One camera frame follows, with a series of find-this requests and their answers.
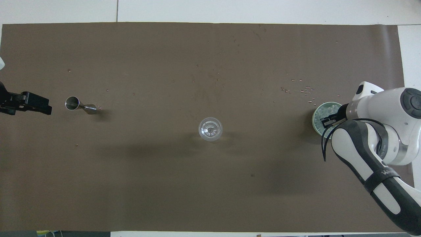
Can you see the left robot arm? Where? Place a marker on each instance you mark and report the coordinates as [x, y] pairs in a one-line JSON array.
[[1, 64]]

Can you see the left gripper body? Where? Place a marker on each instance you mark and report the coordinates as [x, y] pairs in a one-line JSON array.
[[4, 102]]

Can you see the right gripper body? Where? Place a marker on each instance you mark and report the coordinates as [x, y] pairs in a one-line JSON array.
[[343, 112]]

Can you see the clear ice cubes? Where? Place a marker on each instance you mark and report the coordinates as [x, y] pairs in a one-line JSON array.
[[324, 112]]

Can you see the green bowl of grains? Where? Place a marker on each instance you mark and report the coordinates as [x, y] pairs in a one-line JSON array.
[[316, 123]]

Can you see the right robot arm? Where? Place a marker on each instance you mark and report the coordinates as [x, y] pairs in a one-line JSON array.
[[378, 108]]

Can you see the steel double jigger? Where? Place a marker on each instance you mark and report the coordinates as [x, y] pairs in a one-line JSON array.
[[79, 105]]

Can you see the clear drinking glass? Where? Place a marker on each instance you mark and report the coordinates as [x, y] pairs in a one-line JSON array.
[[210, 129]]

